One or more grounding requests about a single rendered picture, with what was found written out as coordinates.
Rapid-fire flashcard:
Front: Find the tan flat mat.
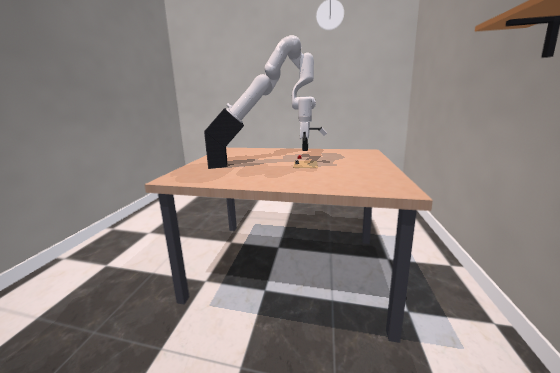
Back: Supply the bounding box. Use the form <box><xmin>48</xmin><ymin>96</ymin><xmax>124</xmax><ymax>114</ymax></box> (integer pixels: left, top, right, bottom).
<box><xmin>293</xmin><ymin>161</ymin><xmax>318</xmax><ymax>168</ymax></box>

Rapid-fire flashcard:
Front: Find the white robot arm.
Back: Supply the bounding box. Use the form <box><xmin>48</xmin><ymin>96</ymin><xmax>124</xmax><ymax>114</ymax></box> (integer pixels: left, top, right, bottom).
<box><xmin>226</xmin><ymin>36</ymin><xmax>316</xmax><ymax>123</ymax></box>

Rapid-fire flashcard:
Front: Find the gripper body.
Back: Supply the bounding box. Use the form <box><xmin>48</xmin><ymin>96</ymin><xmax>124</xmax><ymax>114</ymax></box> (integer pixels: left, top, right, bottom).
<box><xmin>299</xmin><ymin>121</ymin><xmax>312</xmax><ymax>139</ymax></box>

